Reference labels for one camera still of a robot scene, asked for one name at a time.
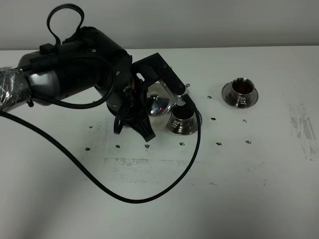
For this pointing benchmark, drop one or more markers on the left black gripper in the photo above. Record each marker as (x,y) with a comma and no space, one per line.
(91,59)

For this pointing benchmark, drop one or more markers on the stainless steel teapot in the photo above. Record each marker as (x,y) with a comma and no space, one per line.
(160,104)

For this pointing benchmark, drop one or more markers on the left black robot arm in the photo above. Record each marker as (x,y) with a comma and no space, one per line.
(34,81)

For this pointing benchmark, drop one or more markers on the near steel cup saucer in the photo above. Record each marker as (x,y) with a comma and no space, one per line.
(187,127)

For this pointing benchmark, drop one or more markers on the steel cup saucer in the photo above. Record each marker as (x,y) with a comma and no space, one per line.
(228,99)
(187,127)

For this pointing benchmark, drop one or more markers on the near steel teacup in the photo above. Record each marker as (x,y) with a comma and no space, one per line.
(182,118)

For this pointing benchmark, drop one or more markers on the steel teacup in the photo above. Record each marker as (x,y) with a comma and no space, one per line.
(182,118)
(241,90)

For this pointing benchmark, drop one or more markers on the far steel cup saucer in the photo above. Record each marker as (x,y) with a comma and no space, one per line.
(228,99)

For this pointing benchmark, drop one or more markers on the far steel teacup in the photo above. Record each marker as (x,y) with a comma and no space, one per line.
(241,90)

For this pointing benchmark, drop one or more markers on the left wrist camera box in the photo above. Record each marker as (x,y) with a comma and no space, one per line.
(154,69)

